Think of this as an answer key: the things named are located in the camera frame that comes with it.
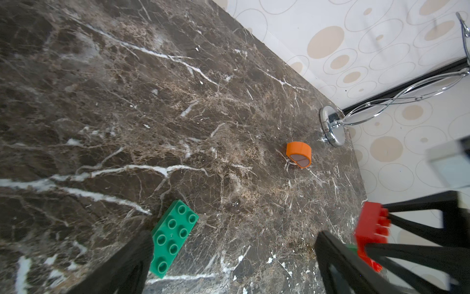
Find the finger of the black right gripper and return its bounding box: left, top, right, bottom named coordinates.
left=384, top=191, right=470, bottom=248
left=365, top=243, right=470, bottom=294

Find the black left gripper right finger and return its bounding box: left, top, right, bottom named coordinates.
left=314, top=231, right=400, bottom=294

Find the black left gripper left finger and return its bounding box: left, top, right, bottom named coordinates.
left=69, top=231, right=154, bottom=294

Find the red long lego brick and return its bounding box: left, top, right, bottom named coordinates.
left=354, top=202, right=391, bottom=273

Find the green square lego brick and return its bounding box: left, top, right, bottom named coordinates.
left=345, top=244, right=358, bottom=254

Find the green long lego brick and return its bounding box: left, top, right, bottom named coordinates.
left=149, top=200, right=199, bottom=278

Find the chrome jewelry stand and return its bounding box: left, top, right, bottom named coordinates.
left=319, top=12, right=470, bottom=147

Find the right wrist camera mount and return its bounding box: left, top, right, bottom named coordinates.
left=425, top=136, right=470, bottom=189

